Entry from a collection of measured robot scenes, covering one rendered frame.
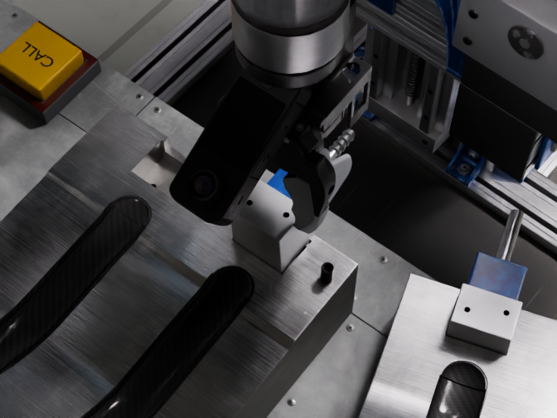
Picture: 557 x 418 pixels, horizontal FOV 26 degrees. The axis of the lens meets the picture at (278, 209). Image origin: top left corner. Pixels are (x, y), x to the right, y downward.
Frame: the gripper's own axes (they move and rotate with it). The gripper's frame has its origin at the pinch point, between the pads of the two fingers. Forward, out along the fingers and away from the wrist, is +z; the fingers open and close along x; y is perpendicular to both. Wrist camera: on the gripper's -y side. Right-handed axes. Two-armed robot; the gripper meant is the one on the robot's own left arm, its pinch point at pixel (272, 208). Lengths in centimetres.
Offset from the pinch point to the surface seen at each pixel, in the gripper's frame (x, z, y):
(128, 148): 15.0, 4.4, -0.8
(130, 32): 77, 93, 56
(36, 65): 30.7, 9.6, 3.2
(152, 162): 13.2, 6.1, 0.1
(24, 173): 25.4, 13.3, -5.0
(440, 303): -13.7, 7.9, 4.8
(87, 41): 82, 93, 50
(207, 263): 2.6, 4.4, -5.2
